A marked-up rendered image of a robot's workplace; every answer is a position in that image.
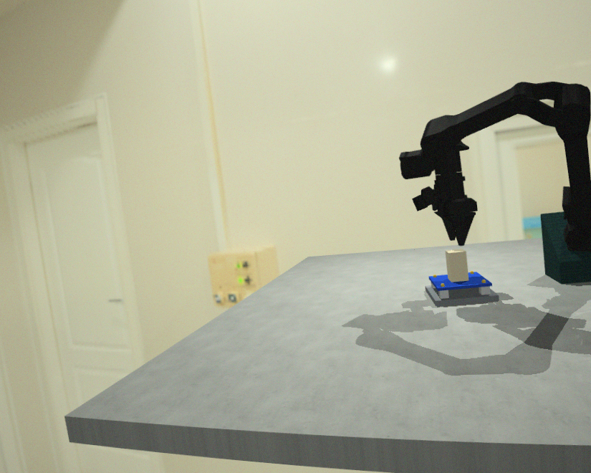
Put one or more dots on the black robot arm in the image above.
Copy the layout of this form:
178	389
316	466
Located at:
441	143

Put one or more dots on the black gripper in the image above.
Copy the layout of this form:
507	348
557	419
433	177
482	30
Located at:
456	211

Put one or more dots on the blue plate with beige square handle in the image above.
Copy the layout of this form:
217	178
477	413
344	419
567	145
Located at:
458	276

